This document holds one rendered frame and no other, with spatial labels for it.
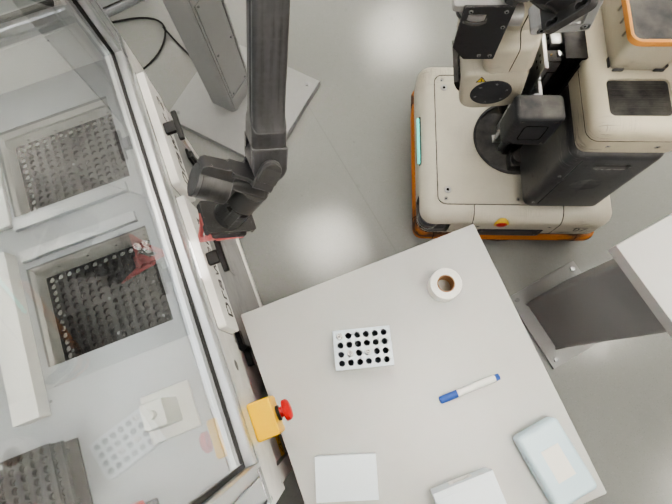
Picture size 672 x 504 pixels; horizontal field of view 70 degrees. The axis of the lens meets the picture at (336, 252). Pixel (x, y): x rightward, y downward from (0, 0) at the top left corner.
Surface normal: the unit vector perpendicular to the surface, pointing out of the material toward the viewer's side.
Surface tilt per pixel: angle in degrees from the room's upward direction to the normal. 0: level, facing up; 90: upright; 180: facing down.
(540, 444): 0
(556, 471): 0
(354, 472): 0
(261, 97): 59
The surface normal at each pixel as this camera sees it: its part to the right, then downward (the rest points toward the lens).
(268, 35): 0.29, 0.65
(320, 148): -0.03, -0.25
